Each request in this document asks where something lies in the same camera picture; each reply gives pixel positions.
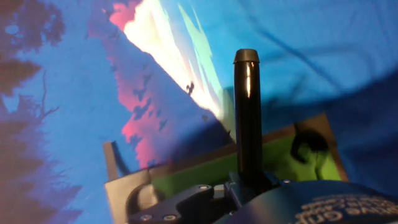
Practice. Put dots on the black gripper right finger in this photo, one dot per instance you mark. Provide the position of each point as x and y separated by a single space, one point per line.
231 189

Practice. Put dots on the blue and black printed cloth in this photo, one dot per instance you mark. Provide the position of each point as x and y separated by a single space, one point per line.
77 93

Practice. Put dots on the miniature green pool table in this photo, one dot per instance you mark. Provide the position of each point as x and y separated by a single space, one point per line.
202 174

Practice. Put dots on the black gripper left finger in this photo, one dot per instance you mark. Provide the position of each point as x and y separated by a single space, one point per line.
186 208

